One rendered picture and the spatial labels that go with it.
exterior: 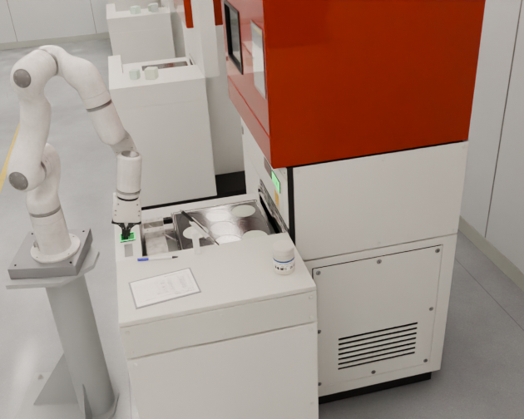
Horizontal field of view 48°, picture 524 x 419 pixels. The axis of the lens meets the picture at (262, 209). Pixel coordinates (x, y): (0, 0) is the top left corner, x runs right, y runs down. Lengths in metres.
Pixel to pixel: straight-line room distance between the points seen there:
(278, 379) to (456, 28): 1.32
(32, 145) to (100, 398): 1.24
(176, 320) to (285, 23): 0.97
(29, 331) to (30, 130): 1.64
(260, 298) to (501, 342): 1.70
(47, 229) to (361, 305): 1.27
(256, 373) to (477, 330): 1.56
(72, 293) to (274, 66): 1.22
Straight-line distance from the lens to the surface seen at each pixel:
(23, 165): 2.19
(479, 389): 3.01
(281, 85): 1.94
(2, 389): 3.26
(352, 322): 2.53
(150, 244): 2.35
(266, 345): 1.99
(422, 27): 2.07
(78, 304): 2.54
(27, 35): 10.20
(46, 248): 2.41
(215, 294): 1.89
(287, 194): 2.10
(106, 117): 2.03
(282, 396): 2.17
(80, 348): 2.67
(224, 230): 2.33
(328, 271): 2.33
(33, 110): 2.12
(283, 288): 1.89
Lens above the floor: 2.10
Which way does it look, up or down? 29 degrees down
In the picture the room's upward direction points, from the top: 4 degrees counter-clockwise
